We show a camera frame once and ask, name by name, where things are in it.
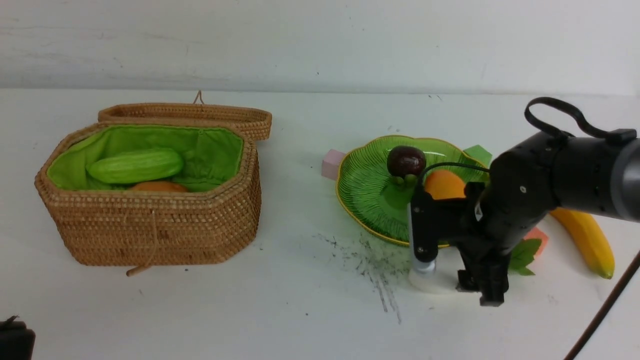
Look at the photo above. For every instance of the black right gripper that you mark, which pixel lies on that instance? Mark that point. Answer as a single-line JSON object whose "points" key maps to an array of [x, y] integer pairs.
{"points": [[493, 218]]}

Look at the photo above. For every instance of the white radish with leaves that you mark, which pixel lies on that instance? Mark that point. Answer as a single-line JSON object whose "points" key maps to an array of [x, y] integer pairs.
{"points": [[440, 276]]}

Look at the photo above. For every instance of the yellow banana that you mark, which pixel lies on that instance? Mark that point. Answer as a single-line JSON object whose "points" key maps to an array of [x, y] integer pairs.
{"points": [[589, 239]]}

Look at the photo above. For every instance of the orange yellow mango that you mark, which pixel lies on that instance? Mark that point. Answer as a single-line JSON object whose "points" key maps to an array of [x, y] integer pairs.
{"points": [[444, 184]]}

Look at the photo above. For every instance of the dark purple mangosteen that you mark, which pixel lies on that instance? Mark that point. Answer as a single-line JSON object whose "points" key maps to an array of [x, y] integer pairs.
{"points": [[405, 164]]}

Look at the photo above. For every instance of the brown potato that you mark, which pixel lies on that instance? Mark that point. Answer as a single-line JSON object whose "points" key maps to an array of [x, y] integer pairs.
{"points": [[159, 186]]}

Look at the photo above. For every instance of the green bitter gourd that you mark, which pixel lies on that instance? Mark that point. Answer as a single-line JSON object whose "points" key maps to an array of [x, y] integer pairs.
{"points": [[137, 166]]}

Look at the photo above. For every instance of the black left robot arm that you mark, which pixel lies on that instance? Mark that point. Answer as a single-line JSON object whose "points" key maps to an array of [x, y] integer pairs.
{"points": [[16, 340]]}

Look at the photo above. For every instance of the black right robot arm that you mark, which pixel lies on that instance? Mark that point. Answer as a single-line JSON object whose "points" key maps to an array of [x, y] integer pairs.
{"points": [[585, 174]]}

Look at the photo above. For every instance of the orange cube block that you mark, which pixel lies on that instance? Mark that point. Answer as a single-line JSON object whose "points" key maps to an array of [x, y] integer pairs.
{"points": [[538, 234]]}

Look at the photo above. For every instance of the green cube block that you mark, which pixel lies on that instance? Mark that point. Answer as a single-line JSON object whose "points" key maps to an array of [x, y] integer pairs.
{"points": [[479, 154]]}

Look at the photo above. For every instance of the green leaf glass plate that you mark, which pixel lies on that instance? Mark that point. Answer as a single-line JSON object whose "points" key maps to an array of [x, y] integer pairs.
{"points": [[364, 188]]}

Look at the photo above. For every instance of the pink cube block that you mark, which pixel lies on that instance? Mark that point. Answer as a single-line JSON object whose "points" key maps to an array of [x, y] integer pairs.
{"points": [[331, 163]]}

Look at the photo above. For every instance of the woven rattan basket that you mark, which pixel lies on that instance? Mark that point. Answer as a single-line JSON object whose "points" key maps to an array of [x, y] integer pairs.
{"points": [[105, 224]]}

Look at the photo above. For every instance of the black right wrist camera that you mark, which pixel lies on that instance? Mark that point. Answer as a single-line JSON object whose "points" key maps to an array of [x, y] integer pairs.
{"points": [[423, 244]]}

